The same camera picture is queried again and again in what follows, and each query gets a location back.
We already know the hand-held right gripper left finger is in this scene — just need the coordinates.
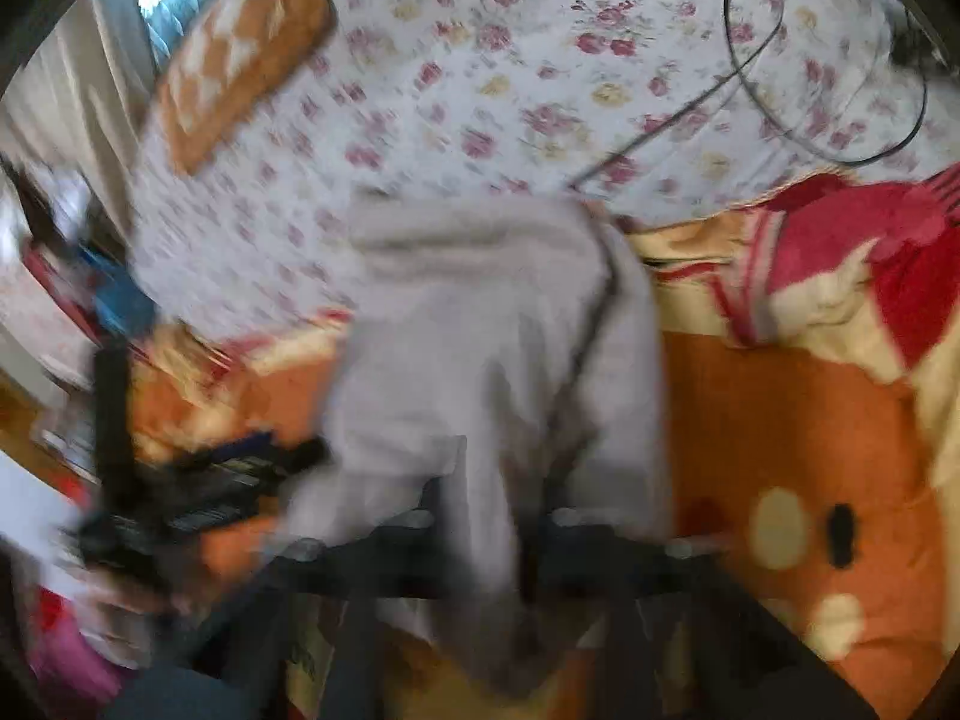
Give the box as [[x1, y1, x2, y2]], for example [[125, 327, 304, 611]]
[[187, 476, 452, 720]]

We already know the pink cloth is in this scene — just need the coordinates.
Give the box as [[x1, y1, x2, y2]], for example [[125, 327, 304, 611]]
[[28, 591, 125, 702]]

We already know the white sheet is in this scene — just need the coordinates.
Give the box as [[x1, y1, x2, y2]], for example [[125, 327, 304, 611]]
[[0, 454, 85, 567]]

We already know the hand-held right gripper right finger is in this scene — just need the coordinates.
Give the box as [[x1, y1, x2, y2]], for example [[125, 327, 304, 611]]
[[521, 491, 880, 720]]

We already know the beige curtain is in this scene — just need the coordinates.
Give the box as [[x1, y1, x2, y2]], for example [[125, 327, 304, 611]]
[[0, 0, 160, 230]]

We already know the blue object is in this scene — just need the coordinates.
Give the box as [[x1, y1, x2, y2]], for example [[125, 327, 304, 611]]
[[88, 268, 160, 340]]

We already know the black cable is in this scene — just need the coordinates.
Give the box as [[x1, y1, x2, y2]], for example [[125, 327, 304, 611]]
[[568, 0, 931, 191]]

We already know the orange checkered pillow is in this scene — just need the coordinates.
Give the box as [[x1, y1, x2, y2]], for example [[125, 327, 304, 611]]
[[152, 0, 340, 178]]

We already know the light grey garment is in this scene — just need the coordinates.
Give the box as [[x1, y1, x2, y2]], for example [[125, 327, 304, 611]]
[[283, 191, 677, 700]]

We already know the person's leg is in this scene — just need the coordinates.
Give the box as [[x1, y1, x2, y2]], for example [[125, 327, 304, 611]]
[[101, 664, 262, 720]]

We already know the red and orange printed blanket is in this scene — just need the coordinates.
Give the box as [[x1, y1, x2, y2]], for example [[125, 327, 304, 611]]
[[124, 163, 960, 720]]

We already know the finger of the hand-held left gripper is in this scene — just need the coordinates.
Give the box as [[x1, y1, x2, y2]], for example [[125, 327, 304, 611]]
[[166, 486, 287, 537], [191, 430, 332, 482]]

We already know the floral bedsheet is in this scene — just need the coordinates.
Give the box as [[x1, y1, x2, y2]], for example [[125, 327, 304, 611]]
[[127, 0, 947, 350]]

